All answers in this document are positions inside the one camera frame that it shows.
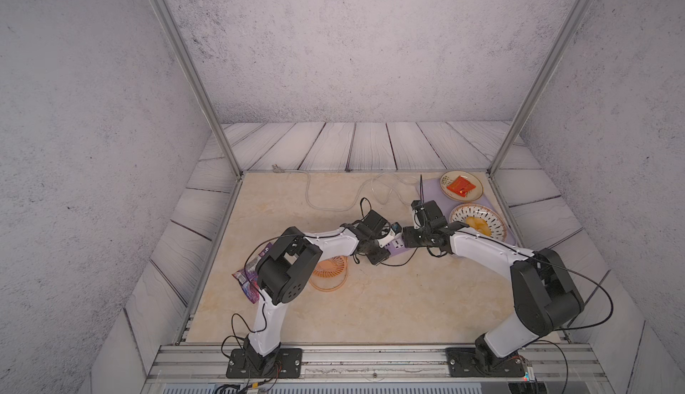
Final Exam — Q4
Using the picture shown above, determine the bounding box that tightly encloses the purple power strip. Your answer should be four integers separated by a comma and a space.
385, 235, 410, 257

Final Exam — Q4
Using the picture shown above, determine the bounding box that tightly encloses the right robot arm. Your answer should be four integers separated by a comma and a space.
402, 200, 590, 372

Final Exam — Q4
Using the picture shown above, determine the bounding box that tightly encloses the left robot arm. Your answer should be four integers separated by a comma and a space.
241, 210, 401, 367

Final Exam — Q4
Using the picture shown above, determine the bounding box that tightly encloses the purple placemat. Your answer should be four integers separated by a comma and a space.
423, 172, 517, 245

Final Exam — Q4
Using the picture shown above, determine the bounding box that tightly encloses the yellow food in bowl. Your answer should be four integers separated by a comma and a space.
465, 217, 492, 236

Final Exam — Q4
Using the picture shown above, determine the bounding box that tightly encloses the white patterned bowl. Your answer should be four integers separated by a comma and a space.
450, 204, 508, 241

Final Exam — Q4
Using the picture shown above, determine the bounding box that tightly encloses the beige plate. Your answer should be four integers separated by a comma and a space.
439, 170, 483, 203

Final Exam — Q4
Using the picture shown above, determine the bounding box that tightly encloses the red packet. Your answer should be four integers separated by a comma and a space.
447, 176, 476, 198

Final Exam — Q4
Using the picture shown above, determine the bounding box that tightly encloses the purple snack packet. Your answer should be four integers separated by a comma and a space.
232, 242, 272, 304

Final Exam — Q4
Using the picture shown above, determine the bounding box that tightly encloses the black fan cable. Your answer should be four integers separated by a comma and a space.
352, 246, 419, 267

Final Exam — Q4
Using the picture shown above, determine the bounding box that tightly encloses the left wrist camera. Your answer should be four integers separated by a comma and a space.
377, 223, 402, 248

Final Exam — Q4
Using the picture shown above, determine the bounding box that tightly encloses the white power strip cord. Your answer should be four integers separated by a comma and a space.
271, 165, 421, 213

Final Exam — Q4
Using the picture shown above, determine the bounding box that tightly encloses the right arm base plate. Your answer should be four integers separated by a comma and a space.
445, 347, 526, 378

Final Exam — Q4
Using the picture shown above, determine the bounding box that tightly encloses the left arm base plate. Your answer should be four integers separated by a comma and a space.
226, 347, 303, 380

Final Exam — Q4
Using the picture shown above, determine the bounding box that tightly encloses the aluminium front rail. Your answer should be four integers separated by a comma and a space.
142, 342, 614, 393

